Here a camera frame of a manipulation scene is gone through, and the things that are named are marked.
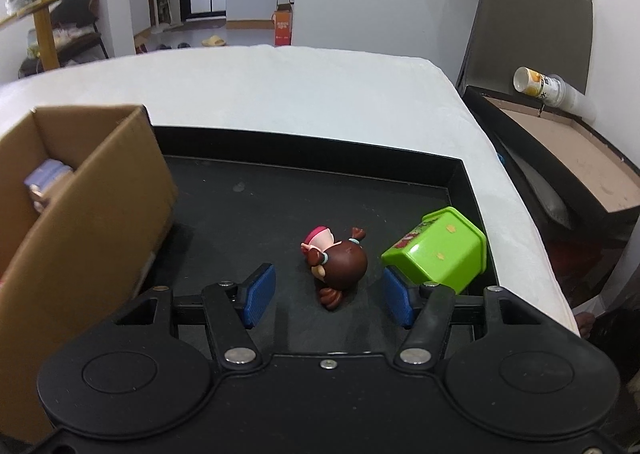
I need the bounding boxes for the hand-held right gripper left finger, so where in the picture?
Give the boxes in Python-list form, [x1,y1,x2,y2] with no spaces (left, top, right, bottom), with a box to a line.
[112,261,278,366]

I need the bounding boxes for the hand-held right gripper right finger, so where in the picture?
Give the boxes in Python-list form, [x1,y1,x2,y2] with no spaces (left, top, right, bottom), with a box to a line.
[381,268,548,366]

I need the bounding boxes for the green plastic cube container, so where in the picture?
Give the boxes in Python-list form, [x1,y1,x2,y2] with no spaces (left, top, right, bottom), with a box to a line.
[381,207,487,296]

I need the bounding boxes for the brown-haired doll figure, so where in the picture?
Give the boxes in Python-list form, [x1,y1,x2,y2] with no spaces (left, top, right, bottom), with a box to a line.
[300,225,369,311]

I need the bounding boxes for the black tray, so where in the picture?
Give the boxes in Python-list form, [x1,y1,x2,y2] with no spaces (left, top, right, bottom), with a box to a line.
[145,124,498,355]

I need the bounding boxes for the brown cardboard box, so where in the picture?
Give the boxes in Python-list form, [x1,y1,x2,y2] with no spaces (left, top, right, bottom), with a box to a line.
[0,104,178,445]

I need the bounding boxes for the small purple box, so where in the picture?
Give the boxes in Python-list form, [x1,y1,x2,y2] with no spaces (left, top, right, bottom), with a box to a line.
[23,158,76,212]

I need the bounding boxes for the white blanket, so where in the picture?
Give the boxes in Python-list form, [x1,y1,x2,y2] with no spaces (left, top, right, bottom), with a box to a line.
[0,44,581,335]

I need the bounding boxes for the black framed brown board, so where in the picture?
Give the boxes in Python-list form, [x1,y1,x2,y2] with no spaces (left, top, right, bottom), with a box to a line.
[462,86,640,245]

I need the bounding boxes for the white and yellow bottle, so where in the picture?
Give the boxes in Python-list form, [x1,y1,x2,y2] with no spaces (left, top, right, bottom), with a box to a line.
[513,66,598,124]

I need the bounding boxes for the orange carton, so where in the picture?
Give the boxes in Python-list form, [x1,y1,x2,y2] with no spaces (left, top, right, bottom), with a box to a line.
[271,4,294,46]

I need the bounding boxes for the grey panel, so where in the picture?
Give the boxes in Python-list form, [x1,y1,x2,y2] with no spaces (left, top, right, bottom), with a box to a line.
[457,0,594,95]

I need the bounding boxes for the wooden table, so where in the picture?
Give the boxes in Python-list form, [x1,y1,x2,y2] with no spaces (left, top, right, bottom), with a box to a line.
[0,0,103,72]

